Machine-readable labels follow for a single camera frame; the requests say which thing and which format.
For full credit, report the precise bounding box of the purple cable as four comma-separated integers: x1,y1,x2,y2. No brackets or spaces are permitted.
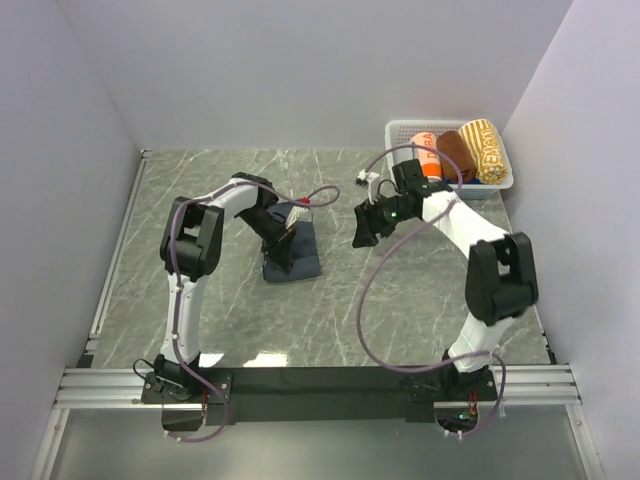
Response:
355,143,507,439
168,183,341,443

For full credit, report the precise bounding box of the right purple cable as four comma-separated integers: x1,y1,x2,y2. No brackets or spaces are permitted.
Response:
355,143,507,439

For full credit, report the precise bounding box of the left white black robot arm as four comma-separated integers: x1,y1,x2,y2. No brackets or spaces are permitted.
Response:
153,172,295,402

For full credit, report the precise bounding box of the orange white rolled towel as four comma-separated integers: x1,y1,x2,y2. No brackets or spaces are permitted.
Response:
410,132,443,181

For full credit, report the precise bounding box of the blue towel in basket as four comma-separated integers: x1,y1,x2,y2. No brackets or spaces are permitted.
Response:
460,179,490,190

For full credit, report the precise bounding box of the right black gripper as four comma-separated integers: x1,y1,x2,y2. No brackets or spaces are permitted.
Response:
352,191,414,249

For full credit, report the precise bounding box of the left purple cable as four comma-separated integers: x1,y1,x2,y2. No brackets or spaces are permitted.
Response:
168,183,341,443

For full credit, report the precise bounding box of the brown rolled towel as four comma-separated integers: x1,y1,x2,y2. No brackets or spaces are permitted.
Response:
436,130,477,184

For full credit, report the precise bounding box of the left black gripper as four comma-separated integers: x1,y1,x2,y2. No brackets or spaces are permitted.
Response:
240,207,299,275

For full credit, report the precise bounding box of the yellow striped rolled towel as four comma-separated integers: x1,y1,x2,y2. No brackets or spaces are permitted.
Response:
458,119,509,185

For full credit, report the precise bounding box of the white plastic basket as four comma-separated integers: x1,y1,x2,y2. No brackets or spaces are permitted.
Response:
385,120,514,200

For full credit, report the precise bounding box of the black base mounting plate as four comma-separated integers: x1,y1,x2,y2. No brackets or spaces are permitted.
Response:
141,366,498,426

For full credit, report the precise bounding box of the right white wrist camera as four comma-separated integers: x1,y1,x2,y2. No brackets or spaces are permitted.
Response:
355,170,397,206

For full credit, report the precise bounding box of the dark blue towel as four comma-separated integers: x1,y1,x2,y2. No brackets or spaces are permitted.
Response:
262,202,321,283

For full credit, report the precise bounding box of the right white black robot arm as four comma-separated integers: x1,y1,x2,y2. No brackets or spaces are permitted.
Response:
352,160,539,399

